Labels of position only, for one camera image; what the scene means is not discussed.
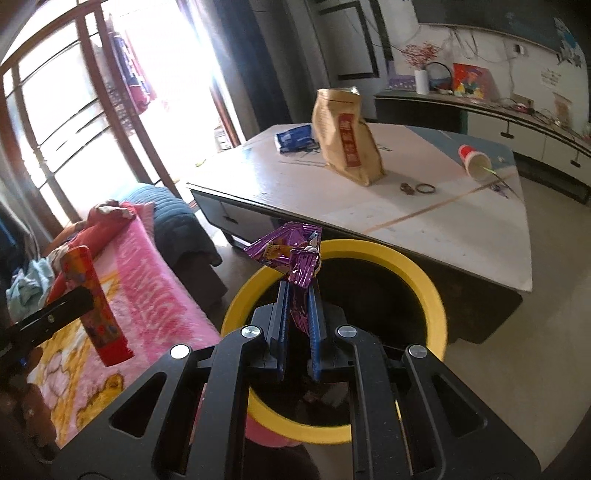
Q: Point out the white paint bucket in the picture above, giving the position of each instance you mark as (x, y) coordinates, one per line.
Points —
(222, 141)

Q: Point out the wall television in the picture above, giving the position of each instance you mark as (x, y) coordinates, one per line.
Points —
(485, 14)

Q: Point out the white vase red flowers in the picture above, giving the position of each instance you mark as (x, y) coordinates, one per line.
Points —
(421, 83)

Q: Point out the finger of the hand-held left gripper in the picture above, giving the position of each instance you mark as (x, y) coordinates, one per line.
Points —
(55, 314)

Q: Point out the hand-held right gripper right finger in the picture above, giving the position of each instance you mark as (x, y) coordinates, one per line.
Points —
(315, 341)

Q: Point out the brown paper bag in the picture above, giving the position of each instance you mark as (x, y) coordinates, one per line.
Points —
(346, 138)

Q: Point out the white television cabinet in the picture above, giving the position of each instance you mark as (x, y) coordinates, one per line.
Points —
(531, 134)

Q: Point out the red paper cup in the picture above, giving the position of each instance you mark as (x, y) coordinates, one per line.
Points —
(468, 154)

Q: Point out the light blue clothes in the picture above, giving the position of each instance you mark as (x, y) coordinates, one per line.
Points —
(32, 281)

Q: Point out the dark blue sofa cover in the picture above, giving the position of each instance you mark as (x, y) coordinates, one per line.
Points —
(166, 217)

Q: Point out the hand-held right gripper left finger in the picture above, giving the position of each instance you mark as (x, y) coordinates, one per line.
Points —
(284, 332)

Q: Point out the red picture box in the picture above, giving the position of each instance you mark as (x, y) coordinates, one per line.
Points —
(471, 81)

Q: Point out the white coffee table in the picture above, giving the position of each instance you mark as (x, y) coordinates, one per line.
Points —
(323, 194)

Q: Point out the hanging red clothes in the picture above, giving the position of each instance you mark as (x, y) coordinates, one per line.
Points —
(134, 83)

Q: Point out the dark blue curtain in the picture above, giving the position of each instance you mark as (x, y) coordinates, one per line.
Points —
(268, 69)

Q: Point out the red tube packet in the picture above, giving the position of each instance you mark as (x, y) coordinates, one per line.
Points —
(92, 304)

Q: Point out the printed pink blanket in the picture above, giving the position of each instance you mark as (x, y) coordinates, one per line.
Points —
(152, 286)

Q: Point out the person's left hand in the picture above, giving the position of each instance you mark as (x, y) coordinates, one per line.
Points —
(30, 406)

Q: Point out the red quilt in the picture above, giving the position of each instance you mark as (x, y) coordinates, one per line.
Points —
(101, 226)

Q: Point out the brown window frame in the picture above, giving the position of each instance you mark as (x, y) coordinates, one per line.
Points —
(87, 69)

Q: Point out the blue packet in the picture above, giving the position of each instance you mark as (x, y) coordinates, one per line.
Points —
(295, 137)

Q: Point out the yellow trash bin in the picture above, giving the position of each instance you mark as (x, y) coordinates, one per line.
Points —
(415, 286)

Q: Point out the purple wrapper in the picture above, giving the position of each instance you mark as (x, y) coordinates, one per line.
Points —
(286, 249)

